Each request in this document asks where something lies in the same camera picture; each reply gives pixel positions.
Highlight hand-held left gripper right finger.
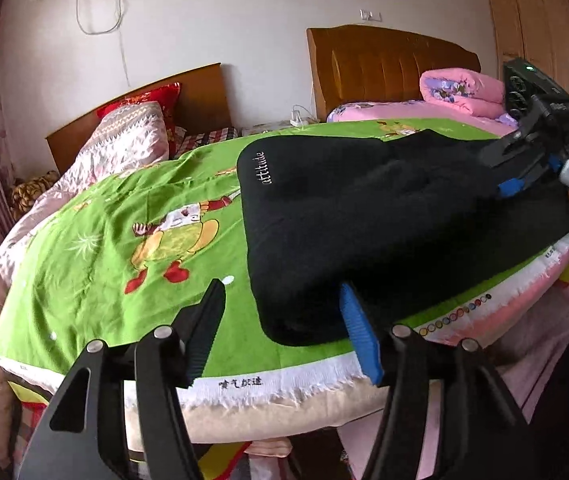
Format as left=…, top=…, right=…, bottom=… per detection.
left=339, top=282, right=545, bottom=480

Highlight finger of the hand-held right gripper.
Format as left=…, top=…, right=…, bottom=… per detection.
left=497, top=155, right=565, bottom=197
left=478, top=127, right=540, bottom=168

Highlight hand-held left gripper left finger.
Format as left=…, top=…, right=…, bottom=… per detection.
left=18, top=278, right=228, bottom=480

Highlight black pants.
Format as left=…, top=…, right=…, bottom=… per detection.
left=237, top=129, right=569, bottom=347

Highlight pink folded quilt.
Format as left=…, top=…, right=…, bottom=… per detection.
left=419, top=67, right=507, bottom=118

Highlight light wooden wardrobe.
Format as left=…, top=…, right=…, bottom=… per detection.
left=485, top=0, right=569, bottom=111

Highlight beige fringed mattress pad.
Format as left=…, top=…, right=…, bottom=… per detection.
left=124, top=240, right=569, bottom=446

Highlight right wooden headboard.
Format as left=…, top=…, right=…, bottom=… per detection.
left=307, top=25, right=481, bottom=121

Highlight green cartoon printed blanket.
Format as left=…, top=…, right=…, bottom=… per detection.
left=0, top=117, right=569, bottom=386

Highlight checkered bed sheet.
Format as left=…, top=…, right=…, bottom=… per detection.
left=172, top=125, right=239, bottom=156

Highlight pink white floral quilt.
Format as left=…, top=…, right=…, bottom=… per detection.
left=0, top=101, right=170, bottom=411

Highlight cloth covered nightstand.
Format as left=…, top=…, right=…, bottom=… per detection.
left=241, top=119, right=322, bottom=136

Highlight tiger print blanket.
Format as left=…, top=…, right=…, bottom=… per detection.
left=9, top=170, right=60, bottom=221

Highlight plain wooden headboard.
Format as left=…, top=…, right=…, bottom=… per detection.
left=45, top=63, right=230, bottom=173

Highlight red patterned pillow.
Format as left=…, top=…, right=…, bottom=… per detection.
left=97, top=82, right=182, bottom=161

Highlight white charger with cable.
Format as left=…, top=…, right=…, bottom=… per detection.
left=289, top=105, right=321, bottom=127

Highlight white air conditioner cable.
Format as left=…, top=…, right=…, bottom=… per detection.
left=75, top=0, right=125, bottom=36

